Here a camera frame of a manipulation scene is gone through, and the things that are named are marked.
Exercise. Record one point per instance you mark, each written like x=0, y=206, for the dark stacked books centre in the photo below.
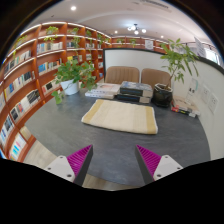
x=136, y=92

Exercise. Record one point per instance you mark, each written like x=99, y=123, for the tall plant in black pot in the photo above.
x=179, y=58

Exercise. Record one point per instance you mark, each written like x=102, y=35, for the green plant in white pot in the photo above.
x=71, y=73

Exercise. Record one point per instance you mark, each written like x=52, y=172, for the beige chair left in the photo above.
x=118, y=74

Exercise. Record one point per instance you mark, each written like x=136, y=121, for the ceiling lamp cluster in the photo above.
x=136, y=29

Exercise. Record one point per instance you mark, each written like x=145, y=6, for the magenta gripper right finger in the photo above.
x=153, y=166

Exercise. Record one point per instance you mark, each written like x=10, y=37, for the beige chair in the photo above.
x=118, y=74
x=153, y=77

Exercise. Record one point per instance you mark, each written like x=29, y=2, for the white book stack left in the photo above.
x=104, y=90

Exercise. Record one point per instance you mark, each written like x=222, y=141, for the books by right wall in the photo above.
x=179, y=105

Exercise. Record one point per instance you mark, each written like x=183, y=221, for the beige chair right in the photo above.
x=153, y=77

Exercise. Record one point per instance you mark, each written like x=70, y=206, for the orange wooden bookshelf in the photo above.
x=27, y=73

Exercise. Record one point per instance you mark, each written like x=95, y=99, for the cream towel with yellow stripes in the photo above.
x=119, y=116

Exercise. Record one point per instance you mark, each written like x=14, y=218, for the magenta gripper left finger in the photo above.
x=73, y=167

